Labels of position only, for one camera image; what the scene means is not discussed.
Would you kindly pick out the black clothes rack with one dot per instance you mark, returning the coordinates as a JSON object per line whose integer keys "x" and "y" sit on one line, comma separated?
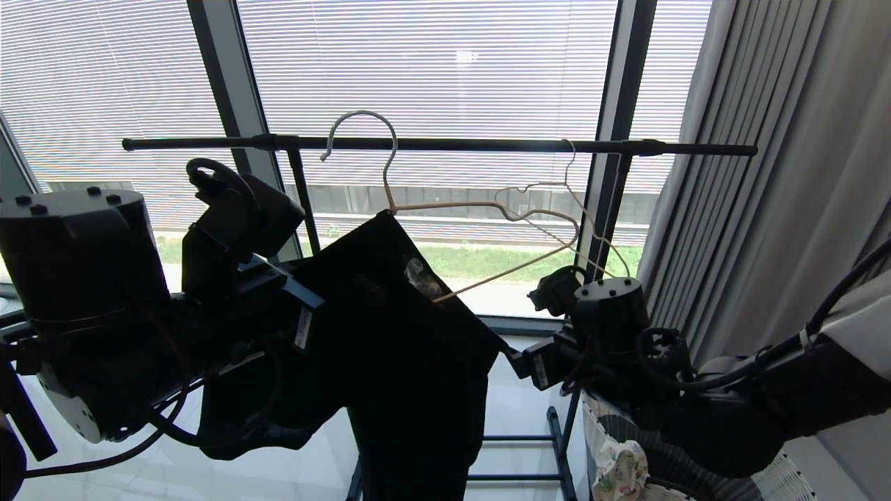
{"x": 487, "y": 145}

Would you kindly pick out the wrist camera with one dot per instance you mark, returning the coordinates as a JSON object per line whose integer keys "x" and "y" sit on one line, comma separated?
{"x": 237, "y": 223}
{"x": 557, "y": 289}

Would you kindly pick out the beige curtain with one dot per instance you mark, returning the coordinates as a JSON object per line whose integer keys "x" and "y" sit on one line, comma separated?
{"x": 766, "y": 139}

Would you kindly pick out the black garment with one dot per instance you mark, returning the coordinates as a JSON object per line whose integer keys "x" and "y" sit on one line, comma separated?
{"x": 418, "y": 390}

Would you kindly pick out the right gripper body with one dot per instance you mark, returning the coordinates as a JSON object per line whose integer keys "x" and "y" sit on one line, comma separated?
{"x": 557, "y": 362}

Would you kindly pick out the cream printed garment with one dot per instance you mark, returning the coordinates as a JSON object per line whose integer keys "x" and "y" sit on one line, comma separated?
{"x": 619, "y": 473}

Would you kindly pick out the window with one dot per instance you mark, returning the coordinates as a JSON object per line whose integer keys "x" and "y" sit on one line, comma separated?
{"x": 487, "y": 69}

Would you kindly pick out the white laundry basket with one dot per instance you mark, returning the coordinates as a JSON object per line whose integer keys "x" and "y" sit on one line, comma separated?
{"x": 786, "y": 483}

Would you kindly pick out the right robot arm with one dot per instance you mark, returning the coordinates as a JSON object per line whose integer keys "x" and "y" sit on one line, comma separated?
{"x": 609, "y": 313}

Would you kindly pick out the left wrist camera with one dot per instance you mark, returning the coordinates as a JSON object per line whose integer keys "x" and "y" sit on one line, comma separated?
{"x": 237, "y": 223}

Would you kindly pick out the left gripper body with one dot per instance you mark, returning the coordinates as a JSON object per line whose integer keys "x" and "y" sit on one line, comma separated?
{"x": 278, "y": 313}

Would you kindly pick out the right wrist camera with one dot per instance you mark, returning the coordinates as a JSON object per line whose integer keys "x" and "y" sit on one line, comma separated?
{"x": 557, "y": 289}

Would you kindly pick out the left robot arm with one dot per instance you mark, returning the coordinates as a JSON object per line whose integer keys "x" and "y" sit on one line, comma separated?
{"x": 76, "y": 264}

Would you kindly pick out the pink clothes hanger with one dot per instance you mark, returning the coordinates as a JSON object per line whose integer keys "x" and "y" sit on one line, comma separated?
{"x": 445, "y": 205}
{"x": 604, "y": 240}

